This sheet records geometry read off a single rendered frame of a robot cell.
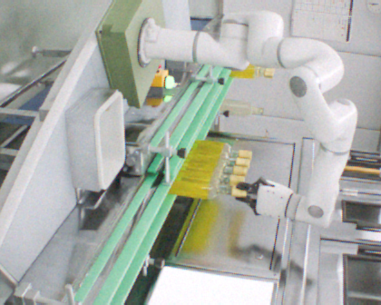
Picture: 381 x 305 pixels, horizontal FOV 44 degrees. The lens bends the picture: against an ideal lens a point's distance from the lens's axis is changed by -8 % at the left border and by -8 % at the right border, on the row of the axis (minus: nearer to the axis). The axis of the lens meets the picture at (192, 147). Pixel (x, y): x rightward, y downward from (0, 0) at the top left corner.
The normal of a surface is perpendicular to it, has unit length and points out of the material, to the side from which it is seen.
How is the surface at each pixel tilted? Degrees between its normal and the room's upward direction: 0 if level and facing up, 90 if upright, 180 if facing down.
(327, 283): 90
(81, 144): 90
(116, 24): 90
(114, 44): 90
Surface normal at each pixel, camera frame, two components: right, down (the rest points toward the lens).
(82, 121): -0.23, 0.45
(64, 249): 0.01, -0.88
